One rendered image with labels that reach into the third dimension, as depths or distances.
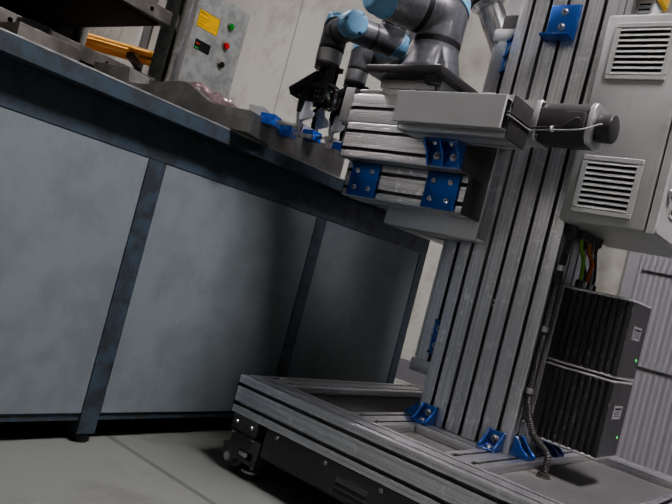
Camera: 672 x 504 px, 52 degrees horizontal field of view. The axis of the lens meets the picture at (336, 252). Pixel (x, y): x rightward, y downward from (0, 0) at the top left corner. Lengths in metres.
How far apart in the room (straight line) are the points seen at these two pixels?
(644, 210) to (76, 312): 1.22
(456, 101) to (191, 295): 0.82
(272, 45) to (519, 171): 4.07
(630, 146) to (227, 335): 1.11
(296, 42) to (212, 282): 3.76
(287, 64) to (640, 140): 4.07
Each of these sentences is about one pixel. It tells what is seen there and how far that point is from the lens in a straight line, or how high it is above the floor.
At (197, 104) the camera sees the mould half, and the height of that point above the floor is 0.84.
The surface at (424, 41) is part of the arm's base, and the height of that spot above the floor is 1.12.
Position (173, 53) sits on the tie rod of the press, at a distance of 2.68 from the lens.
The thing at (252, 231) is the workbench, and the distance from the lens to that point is 1.92.
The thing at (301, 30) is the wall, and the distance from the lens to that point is 5.46.
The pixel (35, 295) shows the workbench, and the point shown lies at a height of 0.32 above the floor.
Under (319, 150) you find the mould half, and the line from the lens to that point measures 2.11.
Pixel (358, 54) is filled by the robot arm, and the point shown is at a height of 1.24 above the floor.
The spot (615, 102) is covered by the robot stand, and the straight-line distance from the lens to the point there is 1.65.
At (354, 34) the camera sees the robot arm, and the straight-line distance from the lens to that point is 1.99.
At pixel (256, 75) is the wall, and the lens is 5.62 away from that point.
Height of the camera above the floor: 0.53
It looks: 1 degrees up
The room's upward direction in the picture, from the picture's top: 15 degrees clockwise
